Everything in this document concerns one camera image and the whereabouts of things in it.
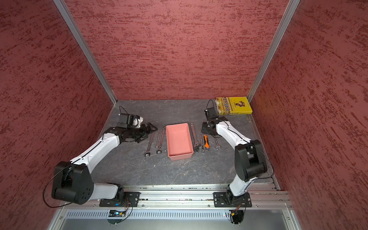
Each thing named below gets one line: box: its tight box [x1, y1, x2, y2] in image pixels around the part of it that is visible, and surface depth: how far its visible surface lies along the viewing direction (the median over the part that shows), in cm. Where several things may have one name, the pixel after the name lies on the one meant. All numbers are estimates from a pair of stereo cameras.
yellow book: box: [215, 96, 253, 116], surface depth 116 cm
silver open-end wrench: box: [190, 122, 200, 148], surface depth 101 cm
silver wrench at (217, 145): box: [215, 138, 223, 152], surface depth 97 cm
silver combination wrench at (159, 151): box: [156, 125, 167, 155], surface depth 97 cm
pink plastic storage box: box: [165, 122, 195, 161], surface depth 99 cm
